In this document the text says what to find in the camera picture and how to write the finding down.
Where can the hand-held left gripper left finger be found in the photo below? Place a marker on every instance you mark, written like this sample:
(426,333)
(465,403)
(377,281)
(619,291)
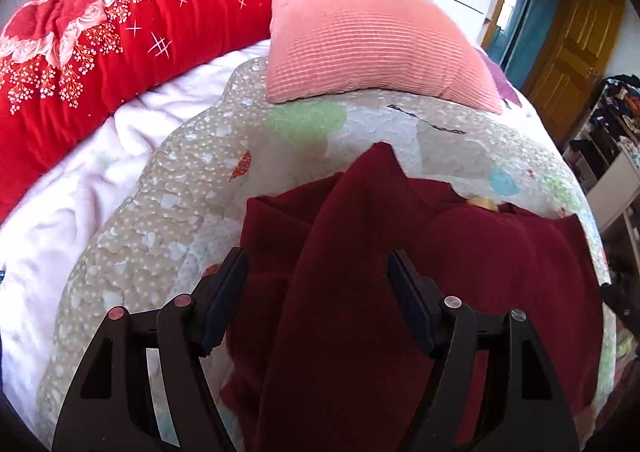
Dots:
(220,312)

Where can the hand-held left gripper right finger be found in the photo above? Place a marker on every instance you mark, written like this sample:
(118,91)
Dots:
(415,312)

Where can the dark red garment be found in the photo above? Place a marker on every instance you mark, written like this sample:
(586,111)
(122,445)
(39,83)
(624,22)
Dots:
(350,282)

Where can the small yellow object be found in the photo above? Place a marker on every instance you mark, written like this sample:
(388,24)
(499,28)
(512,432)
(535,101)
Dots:
(482,204)

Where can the patchwork heart quilt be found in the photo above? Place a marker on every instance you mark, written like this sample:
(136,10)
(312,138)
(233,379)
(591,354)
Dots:
(200,172)

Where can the white fleece blanket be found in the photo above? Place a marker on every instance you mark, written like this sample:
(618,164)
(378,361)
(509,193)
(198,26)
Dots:
(75,212)

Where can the black object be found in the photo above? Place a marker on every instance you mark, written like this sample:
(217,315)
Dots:
(620,304)

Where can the purple cloth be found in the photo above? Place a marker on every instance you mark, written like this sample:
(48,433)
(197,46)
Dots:
(505,87)

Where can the red floral pillow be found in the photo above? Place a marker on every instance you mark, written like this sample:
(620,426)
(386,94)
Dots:
(100,97)

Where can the cluttered white shelf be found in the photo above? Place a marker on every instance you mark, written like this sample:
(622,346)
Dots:
(620,172)

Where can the pink ribbed pillow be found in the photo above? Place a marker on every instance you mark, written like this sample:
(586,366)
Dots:
(360,42)

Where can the wooden door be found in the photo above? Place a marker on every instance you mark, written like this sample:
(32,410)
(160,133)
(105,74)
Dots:
(575,57)

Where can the blue curtain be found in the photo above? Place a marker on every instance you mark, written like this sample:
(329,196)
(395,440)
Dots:
(530,7)

